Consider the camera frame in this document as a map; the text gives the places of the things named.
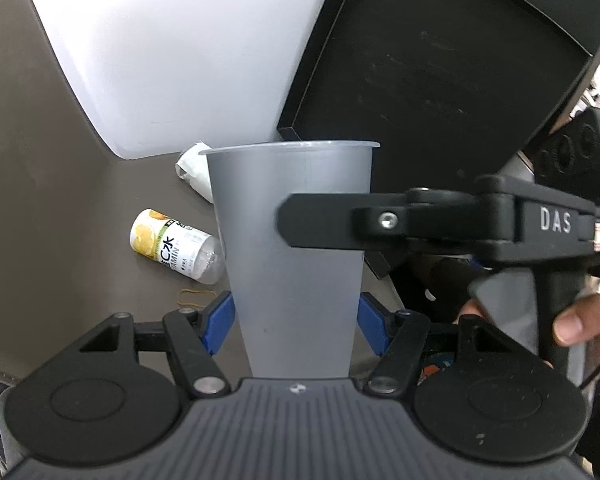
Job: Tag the white bin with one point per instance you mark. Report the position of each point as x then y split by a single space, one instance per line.
180 50

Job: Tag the black flat tray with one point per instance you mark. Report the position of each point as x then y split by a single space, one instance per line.
430 85

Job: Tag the tan rubber band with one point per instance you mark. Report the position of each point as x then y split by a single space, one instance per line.
196 298

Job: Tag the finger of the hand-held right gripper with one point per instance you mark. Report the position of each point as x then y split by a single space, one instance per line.
325 220

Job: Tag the black curved panel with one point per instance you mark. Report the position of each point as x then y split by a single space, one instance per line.
555 5

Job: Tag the plastic bottle with yellow label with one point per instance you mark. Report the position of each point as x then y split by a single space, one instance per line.
172 242

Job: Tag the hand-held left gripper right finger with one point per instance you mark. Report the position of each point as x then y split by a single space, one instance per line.
375 327

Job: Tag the crumpled white paper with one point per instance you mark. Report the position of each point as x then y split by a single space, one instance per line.
195 172

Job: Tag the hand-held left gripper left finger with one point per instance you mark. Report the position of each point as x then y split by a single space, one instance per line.
217 327

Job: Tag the person's right hand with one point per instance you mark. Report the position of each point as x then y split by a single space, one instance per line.
587 319

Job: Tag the grey plastic cup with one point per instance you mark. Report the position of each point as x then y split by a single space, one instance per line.
290 270

